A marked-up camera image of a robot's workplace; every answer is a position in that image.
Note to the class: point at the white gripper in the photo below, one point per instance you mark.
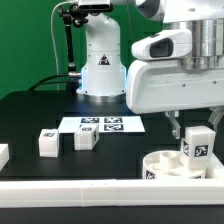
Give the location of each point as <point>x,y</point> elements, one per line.
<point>162,86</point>

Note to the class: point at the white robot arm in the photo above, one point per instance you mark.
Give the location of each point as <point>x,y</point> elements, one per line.
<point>103,75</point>

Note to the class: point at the white front fence bar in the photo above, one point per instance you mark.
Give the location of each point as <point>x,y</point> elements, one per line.
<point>92,193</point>

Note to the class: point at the white left fence piece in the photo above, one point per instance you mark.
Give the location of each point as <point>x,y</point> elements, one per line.
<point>4,155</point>

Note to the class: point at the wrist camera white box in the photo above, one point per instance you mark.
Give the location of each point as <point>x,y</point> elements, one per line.
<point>166,44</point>

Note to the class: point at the white marker base plate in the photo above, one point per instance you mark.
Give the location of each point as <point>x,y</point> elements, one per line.
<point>129,124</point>

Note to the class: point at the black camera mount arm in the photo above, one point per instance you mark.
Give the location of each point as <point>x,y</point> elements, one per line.
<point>72,19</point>

